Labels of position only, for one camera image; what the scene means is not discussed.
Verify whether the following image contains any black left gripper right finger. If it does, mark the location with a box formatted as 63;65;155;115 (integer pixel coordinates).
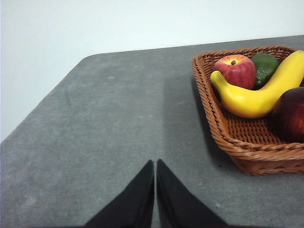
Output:
156;158;229;228

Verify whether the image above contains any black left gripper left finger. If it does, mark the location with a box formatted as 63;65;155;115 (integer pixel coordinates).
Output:
85;160;155;228

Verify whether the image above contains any dark purple plum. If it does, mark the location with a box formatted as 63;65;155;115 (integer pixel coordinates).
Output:
270;86;304;143

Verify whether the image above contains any brown wicker basket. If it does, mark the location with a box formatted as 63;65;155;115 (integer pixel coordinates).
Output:
191;46;304;176

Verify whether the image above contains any yellow banana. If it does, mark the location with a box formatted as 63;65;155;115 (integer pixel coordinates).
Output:
210;50;304;119

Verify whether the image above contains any red apple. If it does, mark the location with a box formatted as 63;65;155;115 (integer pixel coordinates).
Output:
212;54;257;90

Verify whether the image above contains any green avocado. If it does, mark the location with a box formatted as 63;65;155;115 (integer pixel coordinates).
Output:
251;53;280;90

